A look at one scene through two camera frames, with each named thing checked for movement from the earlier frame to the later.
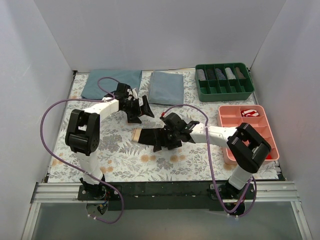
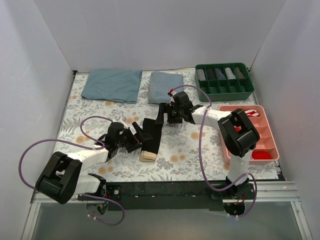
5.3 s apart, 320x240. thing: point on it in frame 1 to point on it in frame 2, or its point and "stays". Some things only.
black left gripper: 136,110 to 135,139
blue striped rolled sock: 220,75 stays
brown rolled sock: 240,74 stays
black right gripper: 160,139 to 169,113
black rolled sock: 210,74 stays
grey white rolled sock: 230,75 stays
